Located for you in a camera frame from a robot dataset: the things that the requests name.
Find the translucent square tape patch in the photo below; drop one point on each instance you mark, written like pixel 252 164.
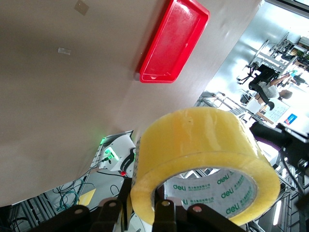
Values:
pixel 81 6

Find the yellow floor marker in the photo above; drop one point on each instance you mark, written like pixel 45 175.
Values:
pixel 87 198

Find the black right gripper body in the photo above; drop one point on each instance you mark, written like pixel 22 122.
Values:
pixel 294 145

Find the blue sign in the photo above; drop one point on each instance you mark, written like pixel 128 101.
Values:
pixel 290 119

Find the yellow packing tape roll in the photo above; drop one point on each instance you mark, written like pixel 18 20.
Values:
pixel 193 135

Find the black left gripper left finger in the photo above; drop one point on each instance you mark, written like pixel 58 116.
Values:
pixel 111 217

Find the red plastic tray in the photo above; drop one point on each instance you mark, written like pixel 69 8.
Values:
pixel 173 41

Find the clear tape strip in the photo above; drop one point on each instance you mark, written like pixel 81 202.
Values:
pixel 64 50

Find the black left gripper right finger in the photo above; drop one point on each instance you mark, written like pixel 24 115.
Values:
pixel 166 217

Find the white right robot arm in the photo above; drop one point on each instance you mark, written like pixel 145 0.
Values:
pixel 120 159

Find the seated person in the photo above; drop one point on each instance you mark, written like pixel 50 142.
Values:
pixel 266 88

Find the black office chair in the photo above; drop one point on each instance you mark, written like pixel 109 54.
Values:
pixel 264 72

